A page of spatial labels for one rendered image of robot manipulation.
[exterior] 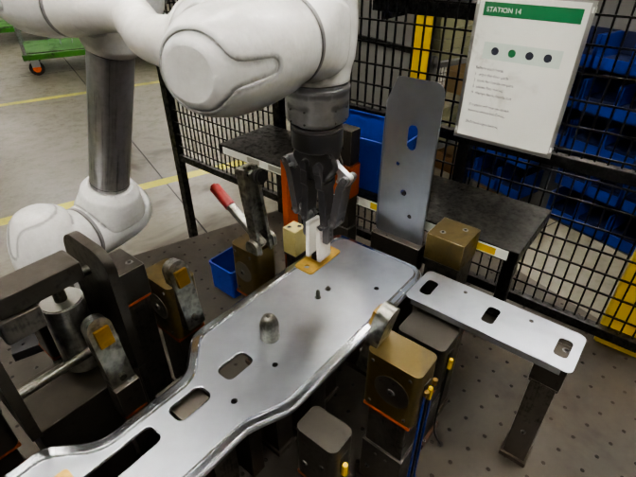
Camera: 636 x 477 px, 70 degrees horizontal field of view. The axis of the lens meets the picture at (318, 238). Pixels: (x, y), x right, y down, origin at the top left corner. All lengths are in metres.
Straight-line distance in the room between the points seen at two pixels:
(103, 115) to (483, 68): 0.86
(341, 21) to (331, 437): 0.53
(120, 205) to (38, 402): 0.63
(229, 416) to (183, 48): 0.47
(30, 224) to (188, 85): 0.88
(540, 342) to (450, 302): 0.16
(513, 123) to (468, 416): 0.65
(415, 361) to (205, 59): 0.48
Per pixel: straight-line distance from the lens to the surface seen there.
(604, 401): 1.23
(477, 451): 1.04
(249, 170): 0.82
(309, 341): 0.76
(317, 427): 0.67
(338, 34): 0.57
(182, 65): 0.44
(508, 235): 1.03
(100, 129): 1.21
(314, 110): 0.61
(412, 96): 0.88
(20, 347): 1.33
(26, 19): 0.96
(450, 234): 0.93
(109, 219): 1.33
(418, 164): 0.91
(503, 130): 1.13
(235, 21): 0.45
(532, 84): 1.10
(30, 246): 1.27
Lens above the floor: 1.55
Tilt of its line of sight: 34 degrees down
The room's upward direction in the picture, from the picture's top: straight up
